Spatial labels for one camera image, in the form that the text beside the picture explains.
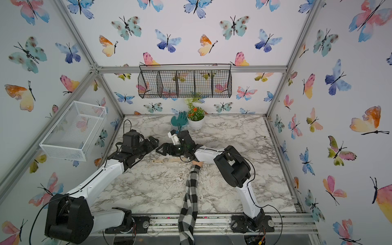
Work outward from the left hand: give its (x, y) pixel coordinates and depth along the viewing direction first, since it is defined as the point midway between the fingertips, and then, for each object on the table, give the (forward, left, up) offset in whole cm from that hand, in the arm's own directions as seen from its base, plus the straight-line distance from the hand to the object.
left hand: (155, 142), depth 86 cm
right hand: (-3, -3, -3) cm, 6 cm away
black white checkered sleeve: (-33, -19, -13) cm, 40 cm away
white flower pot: (+23, -21, -12) cm, 34 cm away
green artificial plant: (+21, -22, +1) cm, 30 cm away
